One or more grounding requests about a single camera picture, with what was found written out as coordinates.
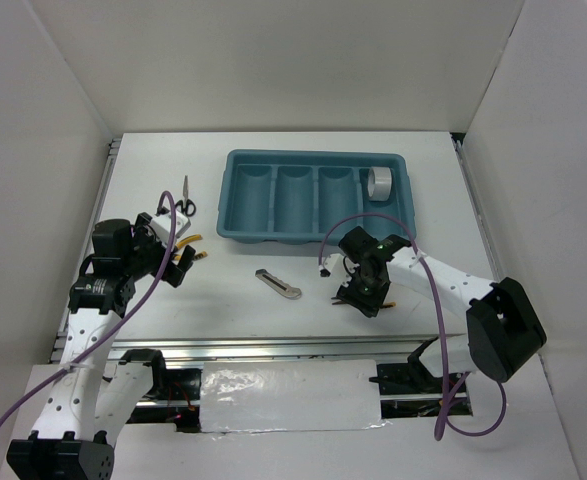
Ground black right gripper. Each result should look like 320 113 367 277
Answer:
336 263 390 319

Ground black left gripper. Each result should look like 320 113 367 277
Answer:
123 213 195 287

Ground black handled scissors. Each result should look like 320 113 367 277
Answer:
176 175 197 218

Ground silver utility knife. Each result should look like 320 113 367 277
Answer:
255 269 302 300

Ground clear tape roll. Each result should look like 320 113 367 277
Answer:
366 166 394 202

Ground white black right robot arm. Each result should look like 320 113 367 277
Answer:
337 227 547 392

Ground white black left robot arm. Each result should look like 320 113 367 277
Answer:
6 207 195 479

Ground teal compartment tray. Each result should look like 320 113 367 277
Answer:
216 149 417 245

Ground white foil covered panel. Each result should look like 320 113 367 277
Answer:
199 360 382 433

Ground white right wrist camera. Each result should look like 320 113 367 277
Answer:
318 253 343 278

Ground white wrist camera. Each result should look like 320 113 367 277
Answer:
151 209 192 246
318 253 343 278

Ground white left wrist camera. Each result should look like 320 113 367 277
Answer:
151 209 192 246

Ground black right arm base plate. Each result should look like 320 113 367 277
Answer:
369 337 443 395

